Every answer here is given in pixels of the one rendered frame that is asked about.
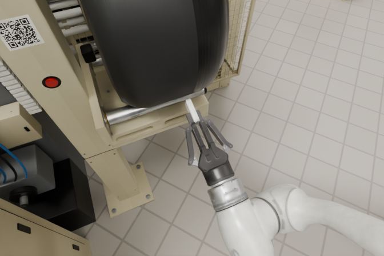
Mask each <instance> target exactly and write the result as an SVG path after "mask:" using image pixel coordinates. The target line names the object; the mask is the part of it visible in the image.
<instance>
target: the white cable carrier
mask: <svg viewBox="0 0 384 256"><path fill-rule="evenodd" d="M0 82H2V84H3V85H4V86H6V88H7V89H8V90H9V92H10V93H11V94H12V95H13V96H14V97H15V98H16V100H17V101H18V102H19V103H20V104H21V105H23V107H24V108H26V110H27V111H28V112H29V114H30V115H31V114H35V113H38V112H41V111H42V106H41V105H40V104H39V103H38V102H37V100H36V99H35V98H34V97H33V96H32V94H31V93H30V92H29V91H28V89H27V88H26V87H25V86H24V84H23V83H22V82H21V81H20V80H19V78H18V77H17V76H16V75H15V74H14V72H13V71H12V70H11V68H9V66H8V65H7V64H6V62H5V61H4V60H3V59H2V58H1V56H0Z"/></svg>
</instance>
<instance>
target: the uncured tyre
mask: <svg viewBox="0 0 384 256"><path fill-rule="evenodd" d="M80 2H81V5H82V8H83V10H84V13H85V16H86V19H87V21H88V24H89V27H90V30H91V32H92V35H93V38H94V40H95V43H96V46H97V48H98V51H99V54H100V56H101V58H102V62H103V64H104V66H105V69H106V71H107V74H108V76H109V78H110V81H111V84H112V85H113V87H114V89H115V90H116V92H117V94H118V96H119V97H120V99H121V101H122V102H124V103H126V104H128V105H130V106H133V107H136V108H138V109H144V108H150V107H153V106H156V105H160V104H162V103H165V102H168V101H172V100H174V99H177V98H180V97H184V96H187V95H190V94H193V93H196V92H199V91H201V90H203V89H204V88H206V87H207V86H208V85H210V84H211V83H212V82H213V81H214V79H215V78H216V76H217V74H218V72H219V70H220V68H221V66H222V64H223V61H224V58H225V55H226V51H227V46H228V41H229V0H80Z"/></svg>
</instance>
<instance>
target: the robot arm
mask: <svg viewBox="0 0 384 256"><path fill-rule="evenodd" d="M185 106H186V108H187V111H188V113H187V114H186V118H187V120H188V122H189V125H190V126H189V127H187V128H186V131H185V133H186V140H187V148H188V152H189V160H188V165H189V166H191V165H193V166H198V168H199V169H200V170H201V172H202V173H203V176H204V178H205V180H206V183H207V185H208V186H211V189H209V190H208V191H207V192H208V194H209V197H210V199H211V202H212V204H213V208H214V210H215V213H216V215H217V220H218V227H219V230H220V232H221V236H222V238H223V241H224V243H225V245H226V247H227V249H228V251H229V253H230V255H231V256H274V246H273V243H272V240H273V239H274V237H275V236H276V235H277V234H279V233H281V234H286V233H292V232H296V231H305V230H306V229H307V228H308V227H309V225H310V224H315V223H317V224H323V225H327V226H330V227H332V228H334V229H335V230H336V231H338V232H340V233H341V234H343V235H344V236H346V237H347V238H348V239H350V240H352V241H353V242H355V243H356V244H357V245H359V246H360V247H362V248H363V249H365V250H366V251H368V252H369V253H371V254H372V255H374V256H384V221H383V220H380V219H378V218H375V217H372V216H370V215H367V214H365V213H362V212H360V211H357V210H354V209H352V208H350V207H347V206H344V205H342V204H339V203H336V202H332V201H328V200H325V199H319V198H313V197H309V196H307V195H306V193H305V192H304V191H303V190H301V189H300V188H299V187H298V186H296V185H293V184H289V183H282V184H278V185H275V186H272V187H270V188H268V189H266V190H264V191H262V192H260V193H259V194H257V195H256V196H255V197H254V198H252V199H249V198H248V194H247V193H246V191H245V188H244V186H243V184H242V182H241V180H240V178H238V177H237V178H234V177H233V176H234V171H233V169H232V167H231V164H230V162H229V156H228V153H229V151H230V149H232V148H233V145H232V144H231V143H230V142H228V141H227V140H226V139H225V138H224V136H223V135H222V134H221V133H220V131H219V130H218V129H217V127H216V126H215V125H214V124H213V122H212V121H211V120H210V119H208V120H204V119H203V118H202V116H201V113H200V111H199V110H195V108H194V106H193V103H192V101H191V99H186V100H185ZM197 124H199V126H200V128H201V130H202V133H203V135H204V138H205V140H206V142H207V145H208V149H207V148H206V146H205V144H204V142H203V140H202V138H201V135H200V133H199V131H198V129H197V126H196V125H197ZM208 128H209V130H210V131H211V132H212V134H213V135H214V136H215V137H216V139H217V140H218V142H219V143H220V144H221V145H222V146H223V147H222V148H223V149H224V151H223V150H221V149H220V148H218V147H216V145H215V143H214V141H213V139H212V137H211V135H210V133H209V130H208ZM191 131H192V133H193V135H194V138H195V140H196V142H197V145H198V147H199V150H200V152H201V153H200V156H199V161H197V159H196V157H194V148H193V141H192V137H191Z"/></svg>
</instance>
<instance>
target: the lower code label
mask: <svg viewBox="0 0 384 256"><path fill-rule="evenodd" d="M0 39H1V40H2V41H3V43H4V44H5V45H6V47H7V48H8V49H9V50H10V51H13V50H18V49H22V48H26V47H30V46H34V45H38V44H42V43H44V40H43V39H42V37H41V35H40V34H39V32H38V30H37V29H36V27H35V26H34V24H33V22H32V20H31V19H30V17H29V15H28V14H26V15H22V16H18V17H14V18H9V19H4V20H0Z"/></svg>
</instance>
